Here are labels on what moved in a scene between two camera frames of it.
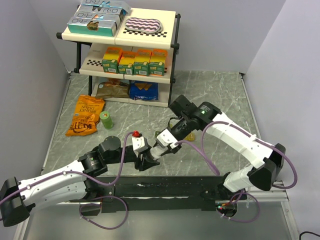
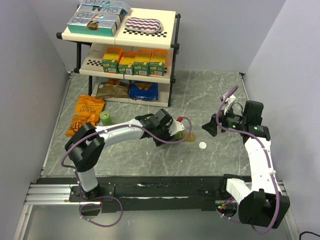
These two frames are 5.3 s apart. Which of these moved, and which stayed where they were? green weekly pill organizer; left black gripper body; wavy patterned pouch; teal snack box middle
Moved: left black gripper body
Stayed: wavy patterned pouch; teal snack box middle; green weekly pill organizer
